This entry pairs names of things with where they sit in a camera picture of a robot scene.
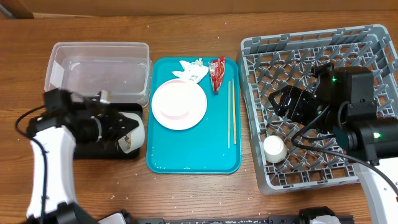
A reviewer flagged black rectangular tray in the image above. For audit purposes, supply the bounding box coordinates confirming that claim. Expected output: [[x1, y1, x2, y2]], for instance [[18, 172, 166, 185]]
[[70, 102, 142, 159]]

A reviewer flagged pink small bowl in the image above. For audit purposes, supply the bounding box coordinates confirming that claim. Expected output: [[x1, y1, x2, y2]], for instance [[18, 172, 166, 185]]
[[154, 80, 191, 119]]

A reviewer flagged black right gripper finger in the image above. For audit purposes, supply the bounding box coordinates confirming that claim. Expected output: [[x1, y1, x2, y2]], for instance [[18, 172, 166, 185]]
[[280, 85, 299, 93], [268, 90, 285, 117]]

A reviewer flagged white napkin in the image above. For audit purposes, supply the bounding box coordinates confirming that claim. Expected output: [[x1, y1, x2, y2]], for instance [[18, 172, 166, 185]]
[[172, 58, 209, 83]]

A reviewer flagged left wooden chopstick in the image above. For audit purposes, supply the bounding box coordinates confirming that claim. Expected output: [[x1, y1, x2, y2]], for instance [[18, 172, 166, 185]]
[[228, 81, 231, 149]]

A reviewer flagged white paper cup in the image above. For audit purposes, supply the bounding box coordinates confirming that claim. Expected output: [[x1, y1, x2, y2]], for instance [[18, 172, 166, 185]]
[[263, 135, 287, 163]]

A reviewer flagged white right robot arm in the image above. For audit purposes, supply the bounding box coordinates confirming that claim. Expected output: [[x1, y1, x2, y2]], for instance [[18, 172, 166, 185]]
[[268, 63, 397, 223]]

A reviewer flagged clear plastic bin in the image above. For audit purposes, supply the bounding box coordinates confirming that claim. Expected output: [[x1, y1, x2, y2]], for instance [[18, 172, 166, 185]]
[[44, 42, 152, 107]]

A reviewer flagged grey bowl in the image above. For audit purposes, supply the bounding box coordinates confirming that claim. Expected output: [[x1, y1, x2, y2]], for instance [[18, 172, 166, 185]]
[[118, 112, 145, 154]]

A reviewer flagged grey dish rack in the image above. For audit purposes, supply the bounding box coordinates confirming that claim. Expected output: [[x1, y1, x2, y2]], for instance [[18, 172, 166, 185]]
[[237, 24, 397, 195]]

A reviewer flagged teal serving tray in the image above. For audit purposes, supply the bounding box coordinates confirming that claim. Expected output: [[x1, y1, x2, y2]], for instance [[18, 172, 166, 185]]
[[146, 57, 242, 174]]

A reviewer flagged pink plate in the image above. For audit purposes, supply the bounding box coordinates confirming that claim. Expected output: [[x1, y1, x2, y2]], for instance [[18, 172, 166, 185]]
[[151, 78, 207, 131]]

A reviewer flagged right wooden chopstick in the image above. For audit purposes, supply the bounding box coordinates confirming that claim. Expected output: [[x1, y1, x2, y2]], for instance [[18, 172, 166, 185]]
[[232, 78, 237, 144]]

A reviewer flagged red snack wrapper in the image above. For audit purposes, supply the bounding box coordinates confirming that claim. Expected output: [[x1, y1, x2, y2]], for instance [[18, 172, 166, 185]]
[[208, 57, 225, 93]]

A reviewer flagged wooden chopstick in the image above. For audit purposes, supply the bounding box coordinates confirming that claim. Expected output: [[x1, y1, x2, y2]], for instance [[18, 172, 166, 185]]
[[232, 78, 237, 144], [228, 81, 231, 149]]

